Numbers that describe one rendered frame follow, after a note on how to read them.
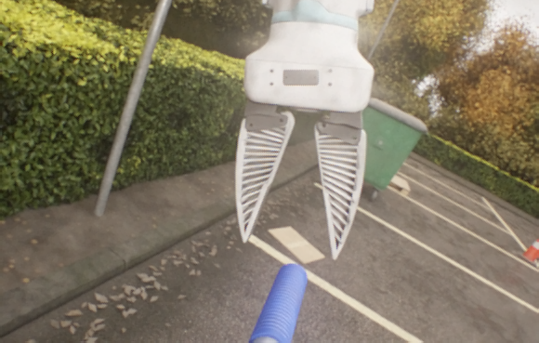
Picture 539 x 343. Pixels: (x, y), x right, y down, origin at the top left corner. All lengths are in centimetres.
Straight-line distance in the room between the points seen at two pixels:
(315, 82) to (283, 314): 20
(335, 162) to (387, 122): 508
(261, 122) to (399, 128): 510
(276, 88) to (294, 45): 3
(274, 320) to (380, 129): 512
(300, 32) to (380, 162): 523
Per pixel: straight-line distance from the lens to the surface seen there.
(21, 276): 199
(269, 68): 28
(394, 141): 542
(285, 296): 36
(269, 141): 31
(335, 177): 31
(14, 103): 200
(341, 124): 30
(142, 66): 207
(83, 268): 207
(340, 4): 28
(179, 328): 202
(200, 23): 652
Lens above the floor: 143
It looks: 17 degrees down
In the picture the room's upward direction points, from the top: 25 degrees clockwise
